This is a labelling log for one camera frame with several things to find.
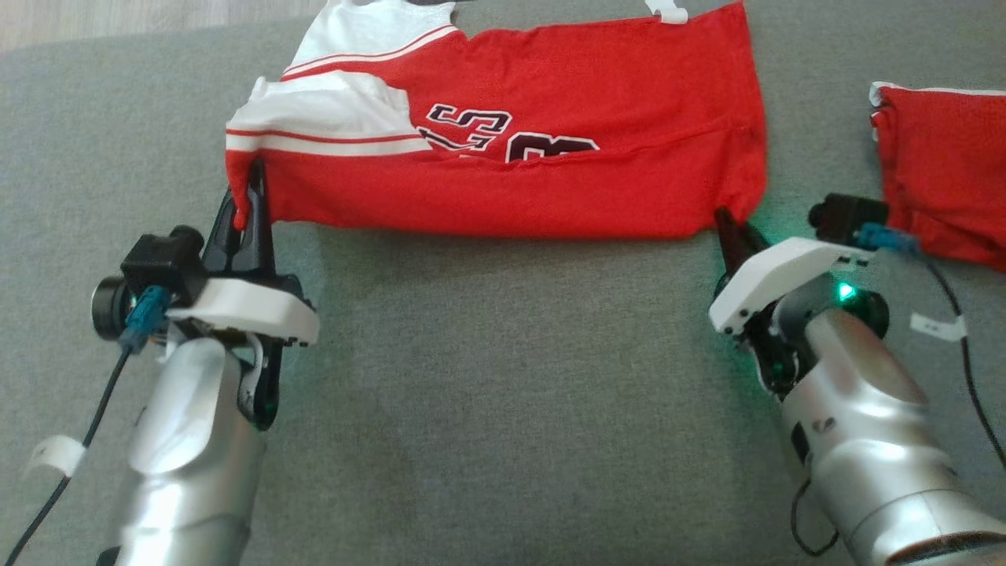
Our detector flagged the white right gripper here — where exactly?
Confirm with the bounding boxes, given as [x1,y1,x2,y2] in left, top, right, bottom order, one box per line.
[709,206,876,338]

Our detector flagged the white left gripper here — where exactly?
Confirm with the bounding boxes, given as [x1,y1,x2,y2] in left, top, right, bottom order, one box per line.
[167,159,321,347]

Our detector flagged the red white numbered jersey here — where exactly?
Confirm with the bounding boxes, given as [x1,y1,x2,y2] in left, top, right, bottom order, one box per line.
[226,0,769,241]

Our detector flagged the red shorts with white stripe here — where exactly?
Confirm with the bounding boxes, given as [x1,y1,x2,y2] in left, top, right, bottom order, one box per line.
[868,81,1006,274]

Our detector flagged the blue cable connector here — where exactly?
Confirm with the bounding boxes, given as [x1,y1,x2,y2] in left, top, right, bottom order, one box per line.
[119,285,173,352]
[855,222,921,255]

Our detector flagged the white cable tag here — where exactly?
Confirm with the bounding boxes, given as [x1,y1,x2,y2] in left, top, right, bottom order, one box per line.
[910,312,967,343]
[24,435,86,479]

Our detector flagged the thin black cable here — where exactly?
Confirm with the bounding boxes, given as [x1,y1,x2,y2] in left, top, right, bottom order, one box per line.
[0,346,134,566]
[916,252,1006,472]

